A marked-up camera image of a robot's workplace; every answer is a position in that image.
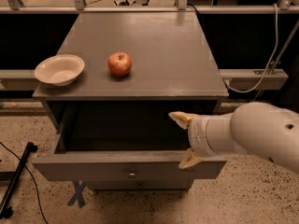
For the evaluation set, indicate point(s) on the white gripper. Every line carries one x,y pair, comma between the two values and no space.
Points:
197,135

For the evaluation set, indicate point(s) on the grey top drawer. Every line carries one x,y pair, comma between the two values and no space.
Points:
122,141

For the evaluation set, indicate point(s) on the grey drawer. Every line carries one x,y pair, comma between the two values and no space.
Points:
140,184
122,141

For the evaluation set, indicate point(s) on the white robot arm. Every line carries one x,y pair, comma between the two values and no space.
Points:
260,129

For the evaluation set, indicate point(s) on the grey bottom drawer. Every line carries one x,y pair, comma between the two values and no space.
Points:
140,184

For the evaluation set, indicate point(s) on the grey drawer cabinet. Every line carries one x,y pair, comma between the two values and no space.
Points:
172,62

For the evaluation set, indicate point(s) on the red apple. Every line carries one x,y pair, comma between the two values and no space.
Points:
120,64

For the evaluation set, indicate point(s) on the blue tape cross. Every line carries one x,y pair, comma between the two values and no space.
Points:
78,194

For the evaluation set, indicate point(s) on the white bowl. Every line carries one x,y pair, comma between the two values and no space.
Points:
60,70

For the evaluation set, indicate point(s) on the black stand leg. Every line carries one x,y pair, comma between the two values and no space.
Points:
13,178

